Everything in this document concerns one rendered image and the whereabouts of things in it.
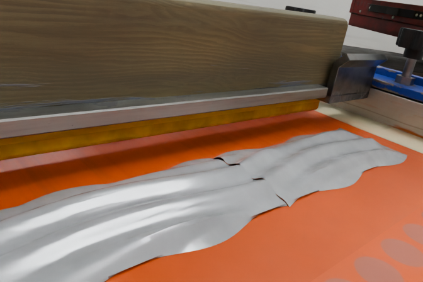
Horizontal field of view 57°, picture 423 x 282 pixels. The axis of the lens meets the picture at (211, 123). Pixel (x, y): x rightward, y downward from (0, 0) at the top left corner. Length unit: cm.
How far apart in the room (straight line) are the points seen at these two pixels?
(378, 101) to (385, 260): 28
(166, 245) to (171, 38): 13
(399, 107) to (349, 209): 23
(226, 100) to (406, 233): 14
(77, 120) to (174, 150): 9
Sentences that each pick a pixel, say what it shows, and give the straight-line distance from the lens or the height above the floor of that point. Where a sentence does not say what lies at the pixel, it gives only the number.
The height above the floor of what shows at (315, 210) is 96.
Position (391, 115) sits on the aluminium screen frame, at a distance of 48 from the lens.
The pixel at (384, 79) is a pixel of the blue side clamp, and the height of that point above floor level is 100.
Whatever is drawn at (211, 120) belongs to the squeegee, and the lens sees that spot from 32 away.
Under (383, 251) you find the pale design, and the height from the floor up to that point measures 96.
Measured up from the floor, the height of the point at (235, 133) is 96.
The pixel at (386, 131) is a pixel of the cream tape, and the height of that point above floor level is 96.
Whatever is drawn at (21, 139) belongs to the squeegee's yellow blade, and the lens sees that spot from 25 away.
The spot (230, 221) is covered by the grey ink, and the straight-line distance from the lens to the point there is 21.
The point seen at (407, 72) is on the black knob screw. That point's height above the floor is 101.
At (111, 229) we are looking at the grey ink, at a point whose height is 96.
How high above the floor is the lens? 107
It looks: 19 degrees down
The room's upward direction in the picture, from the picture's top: 10 degrees clockwise
